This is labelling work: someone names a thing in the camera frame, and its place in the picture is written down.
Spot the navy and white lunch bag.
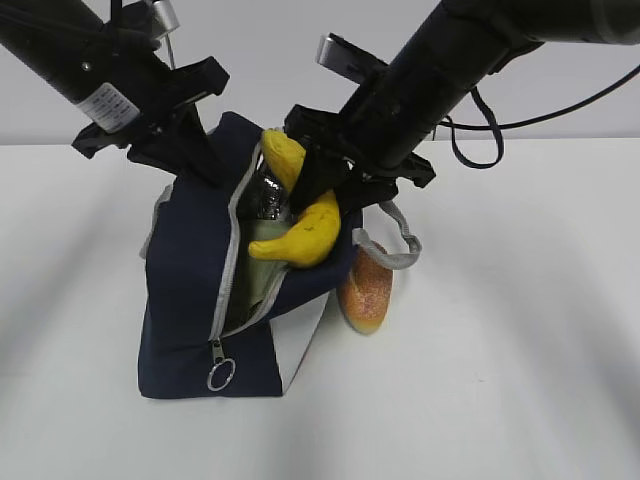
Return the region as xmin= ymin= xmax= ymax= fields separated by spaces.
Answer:
xmin=137 ymin=112 xmax=422 ymax=400

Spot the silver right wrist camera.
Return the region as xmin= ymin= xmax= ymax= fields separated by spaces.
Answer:
xmin=315 ymin=33 xmax=387 ymax=85

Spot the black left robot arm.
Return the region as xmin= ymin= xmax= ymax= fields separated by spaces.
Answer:
xmin=1 ymin=1 xmax=229 ymax=186

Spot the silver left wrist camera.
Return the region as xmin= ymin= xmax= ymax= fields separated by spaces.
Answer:
xmin=121 ymin=0 xmax=180 ymax=40

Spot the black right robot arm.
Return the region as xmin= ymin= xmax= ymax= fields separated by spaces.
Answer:
xmin=284 ymin=1 xmax=639 ymax=212

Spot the yellow banana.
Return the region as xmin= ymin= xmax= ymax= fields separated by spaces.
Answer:
xmin=248 ymin=129 xmax=341 ymax=269

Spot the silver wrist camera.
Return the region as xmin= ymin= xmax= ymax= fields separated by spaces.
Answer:
xmin=315 ymin=33 xmax=387 ymax=85
xmin=121 ymin=0 xmax=180 ymax=40

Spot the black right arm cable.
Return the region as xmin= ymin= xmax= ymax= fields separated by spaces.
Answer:
xmin=439 ymin=59 xmax=640 ymax=169

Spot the green lid glass food container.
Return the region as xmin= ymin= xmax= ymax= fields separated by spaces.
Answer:
xmin=237 ymin=165 xmax=291 ymax=323

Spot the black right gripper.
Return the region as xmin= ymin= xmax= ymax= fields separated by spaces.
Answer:
xmin=284 ymin=104 xmax=435 ymax=213

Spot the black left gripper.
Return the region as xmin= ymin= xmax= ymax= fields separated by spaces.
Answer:
xmin=72 ymin=56 xmax=229 ymax=187

